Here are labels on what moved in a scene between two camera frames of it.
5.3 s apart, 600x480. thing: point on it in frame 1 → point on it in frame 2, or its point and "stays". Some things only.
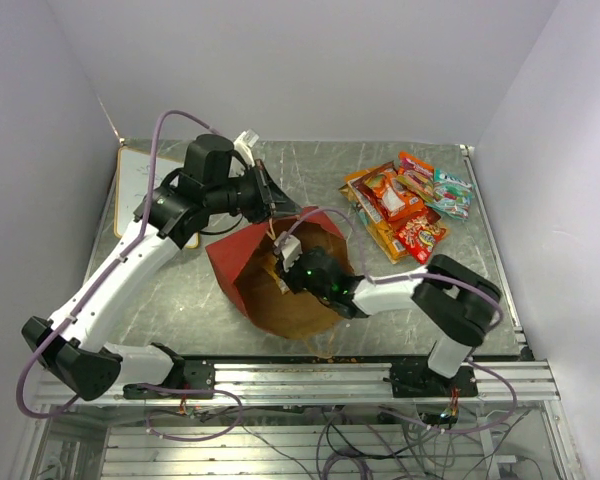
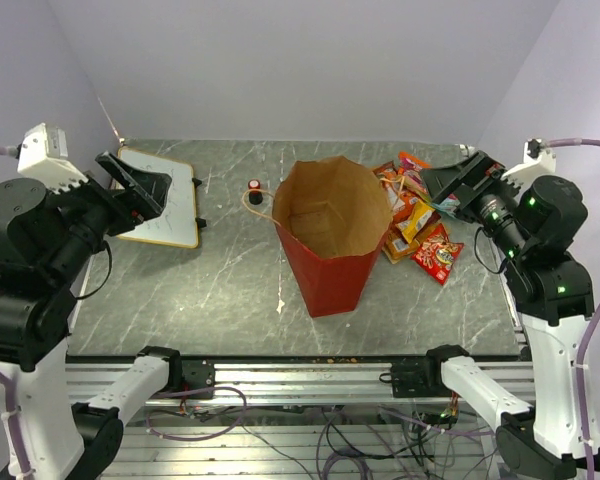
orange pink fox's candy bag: (417, 175) stays
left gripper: (278, 203) → (151, 186)
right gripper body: (296, 277) → (486, 185)
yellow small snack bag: (283, 286) → (420, 214)
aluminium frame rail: (337, 384) stays
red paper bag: (255, 276) → (333, 215)
